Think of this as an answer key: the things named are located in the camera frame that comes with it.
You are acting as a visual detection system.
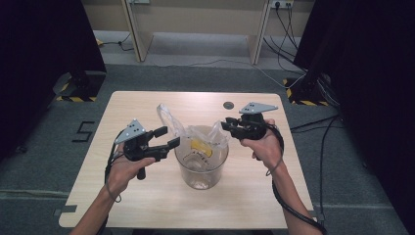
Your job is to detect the right hand-held gripper cable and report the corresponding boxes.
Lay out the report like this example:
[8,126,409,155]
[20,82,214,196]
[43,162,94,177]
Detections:
[265,123,327,235]

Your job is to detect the black curtain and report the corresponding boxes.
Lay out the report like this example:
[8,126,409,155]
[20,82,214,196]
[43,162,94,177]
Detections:
[0,0,108,161]
[293,0,415,235]

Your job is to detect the black cables from outlet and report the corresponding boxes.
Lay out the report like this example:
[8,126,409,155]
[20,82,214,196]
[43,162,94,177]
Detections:
[262,6,307,72]

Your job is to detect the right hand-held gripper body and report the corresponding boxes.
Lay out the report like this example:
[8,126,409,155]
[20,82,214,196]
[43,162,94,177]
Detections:
[234,102,279,141]

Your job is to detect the white power outlet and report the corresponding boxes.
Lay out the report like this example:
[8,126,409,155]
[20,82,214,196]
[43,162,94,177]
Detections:
[269,0,295,10]

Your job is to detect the person's right hand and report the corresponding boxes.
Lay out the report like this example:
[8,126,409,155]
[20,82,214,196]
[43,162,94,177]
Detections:
[240,118,284,170]

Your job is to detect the long black floor cable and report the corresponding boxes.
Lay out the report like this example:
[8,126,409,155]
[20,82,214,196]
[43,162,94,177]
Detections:
[289,114,341,226]

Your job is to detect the short black floor cable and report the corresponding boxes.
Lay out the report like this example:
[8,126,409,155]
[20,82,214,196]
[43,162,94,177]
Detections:
[97,32,135,53]

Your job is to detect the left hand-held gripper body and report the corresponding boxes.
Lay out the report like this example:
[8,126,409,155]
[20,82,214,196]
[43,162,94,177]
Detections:
[115,118,170,181]

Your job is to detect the beige desk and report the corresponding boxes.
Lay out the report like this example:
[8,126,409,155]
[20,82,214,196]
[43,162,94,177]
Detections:
[81,0,316,65]

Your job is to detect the person's left hand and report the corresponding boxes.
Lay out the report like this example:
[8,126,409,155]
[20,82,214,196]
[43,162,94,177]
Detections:
[107,150,157,197]

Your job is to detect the clear plastic measuring cup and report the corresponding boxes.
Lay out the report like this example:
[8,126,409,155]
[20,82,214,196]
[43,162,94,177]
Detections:
[173,125,230,191]

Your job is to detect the hand-held gripper cable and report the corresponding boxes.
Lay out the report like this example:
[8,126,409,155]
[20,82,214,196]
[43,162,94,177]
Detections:
[104,130,126,204]
[265,123,327,235]

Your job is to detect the stand base with hazard tape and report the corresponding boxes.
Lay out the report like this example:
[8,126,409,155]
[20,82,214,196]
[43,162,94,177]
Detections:
[283,76,331,107]
[53,70,107,103]

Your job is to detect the grey tape strip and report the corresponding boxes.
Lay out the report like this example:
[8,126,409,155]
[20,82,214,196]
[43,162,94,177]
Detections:
[53,205,78,217]
[307,210,326,223]

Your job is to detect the left hand-held gripper cable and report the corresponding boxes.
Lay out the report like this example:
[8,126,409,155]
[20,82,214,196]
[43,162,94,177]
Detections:
[104,130,126,204]

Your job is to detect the clear plastic bag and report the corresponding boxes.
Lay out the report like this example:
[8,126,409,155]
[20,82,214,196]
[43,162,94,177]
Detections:
[156,103,231,165]

